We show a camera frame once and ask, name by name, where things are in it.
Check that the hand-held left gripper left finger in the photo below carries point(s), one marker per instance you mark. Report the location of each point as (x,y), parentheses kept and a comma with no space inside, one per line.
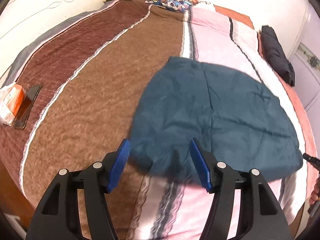
(120,162)

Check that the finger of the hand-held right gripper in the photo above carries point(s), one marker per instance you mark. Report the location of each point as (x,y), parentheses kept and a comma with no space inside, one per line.
(312,160)

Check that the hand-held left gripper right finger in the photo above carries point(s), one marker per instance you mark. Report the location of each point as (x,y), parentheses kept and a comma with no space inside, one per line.
(200,162)

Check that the teal quilted jacket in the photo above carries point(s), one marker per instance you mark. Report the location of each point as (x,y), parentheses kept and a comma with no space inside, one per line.
(212,110)

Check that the person's right hand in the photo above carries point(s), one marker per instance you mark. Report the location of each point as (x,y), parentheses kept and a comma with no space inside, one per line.
(315,192)

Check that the striped brown pink blanket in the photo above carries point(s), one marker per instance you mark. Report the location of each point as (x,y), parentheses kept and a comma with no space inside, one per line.
(87,105)

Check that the white floral wardrobe door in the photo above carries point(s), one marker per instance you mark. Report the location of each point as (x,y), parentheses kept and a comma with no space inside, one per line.
(310,62)

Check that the black smartphone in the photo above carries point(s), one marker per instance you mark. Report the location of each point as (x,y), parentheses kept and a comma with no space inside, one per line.
(27,107)

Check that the folded black jacket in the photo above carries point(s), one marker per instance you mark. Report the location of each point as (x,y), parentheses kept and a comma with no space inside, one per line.
(275,52)

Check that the orange white tissue pack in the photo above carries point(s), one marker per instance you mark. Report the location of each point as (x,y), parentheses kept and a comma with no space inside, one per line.
(10,105)

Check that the colourful printed pillow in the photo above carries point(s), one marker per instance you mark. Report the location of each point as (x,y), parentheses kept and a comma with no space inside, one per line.
(172,2)

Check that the white ornamented panel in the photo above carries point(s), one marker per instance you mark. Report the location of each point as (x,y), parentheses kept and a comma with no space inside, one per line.
(50,2)

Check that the wooden bed frame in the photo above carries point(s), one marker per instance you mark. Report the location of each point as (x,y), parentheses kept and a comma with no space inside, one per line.
(12,192)

